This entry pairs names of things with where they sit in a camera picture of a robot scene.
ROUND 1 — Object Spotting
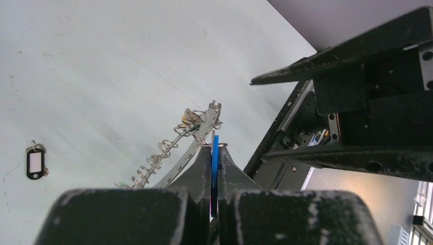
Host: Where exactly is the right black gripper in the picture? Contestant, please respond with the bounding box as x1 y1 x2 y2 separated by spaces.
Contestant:
250 6 432 182

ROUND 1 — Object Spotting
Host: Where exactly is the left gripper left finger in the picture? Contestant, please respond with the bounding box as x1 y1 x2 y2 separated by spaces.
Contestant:
35 148 211 244

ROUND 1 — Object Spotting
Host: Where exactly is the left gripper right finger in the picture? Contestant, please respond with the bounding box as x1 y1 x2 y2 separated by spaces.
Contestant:
218 147 382 244

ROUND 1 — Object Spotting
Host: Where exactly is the blue key tag top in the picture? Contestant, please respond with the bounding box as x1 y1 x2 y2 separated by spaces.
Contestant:
210 135 219 217

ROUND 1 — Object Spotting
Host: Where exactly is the large toothed metal keyring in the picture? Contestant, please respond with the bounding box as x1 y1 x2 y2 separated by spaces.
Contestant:
114 101 222 189

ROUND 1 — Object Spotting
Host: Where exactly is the black key tag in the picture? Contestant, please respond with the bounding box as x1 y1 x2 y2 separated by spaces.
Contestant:
26 140 49 180

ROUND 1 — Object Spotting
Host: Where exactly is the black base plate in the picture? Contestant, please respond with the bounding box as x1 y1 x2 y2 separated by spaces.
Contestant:
244 81 327 190

